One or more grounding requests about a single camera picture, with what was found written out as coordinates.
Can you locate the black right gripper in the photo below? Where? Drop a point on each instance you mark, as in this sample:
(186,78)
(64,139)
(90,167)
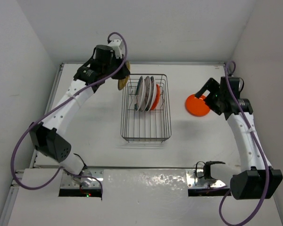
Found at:
(212,85)

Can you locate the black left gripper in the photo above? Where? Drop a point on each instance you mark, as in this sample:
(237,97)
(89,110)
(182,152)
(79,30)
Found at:
(123,72)

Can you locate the yellow patterned plate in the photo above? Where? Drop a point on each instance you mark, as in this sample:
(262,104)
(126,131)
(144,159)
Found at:
(122,83)

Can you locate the orange plate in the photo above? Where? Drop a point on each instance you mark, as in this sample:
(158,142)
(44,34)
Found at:
(196,106)
(156,101)

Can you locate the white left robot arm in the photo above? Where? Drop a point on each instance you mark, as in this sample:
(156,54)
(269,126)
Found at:
(107,61)

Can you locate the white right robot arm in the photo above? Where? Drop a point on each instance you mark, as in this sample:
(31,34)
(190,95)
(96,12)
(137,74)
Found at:
(257,178)

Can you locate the orange plate in rack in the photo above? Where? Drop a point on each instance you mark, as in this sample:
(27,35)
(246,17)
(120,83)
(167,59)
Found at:
(156,101)

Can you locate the white floral plate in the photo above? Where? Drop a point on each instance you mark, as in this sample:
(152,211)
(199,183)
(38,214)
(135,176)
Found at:
(146,93)

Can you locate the teal rimmed plate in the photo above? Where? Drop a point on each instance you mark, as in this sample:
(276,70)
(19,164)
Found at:
(140,93)

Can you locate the dark rimmed white plate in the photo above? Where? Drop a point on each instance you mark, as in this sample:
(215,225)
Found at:
(152,94)

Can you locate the wire dish rack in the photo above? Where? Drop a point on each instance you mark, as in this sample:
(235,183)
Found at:
(151,126)

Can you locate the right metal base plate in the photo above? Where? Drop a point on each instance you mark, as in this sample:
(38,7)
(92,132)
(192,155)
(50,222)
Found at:
(195,181)

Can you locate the metal base plate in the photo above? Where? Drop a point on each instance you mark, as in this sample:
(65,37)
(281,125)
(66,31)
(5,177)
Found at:
(195,181)
(86,179)

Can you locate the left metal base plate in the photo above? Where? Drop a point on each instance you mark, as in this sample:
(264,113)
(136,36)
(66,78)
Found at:
(86,179)

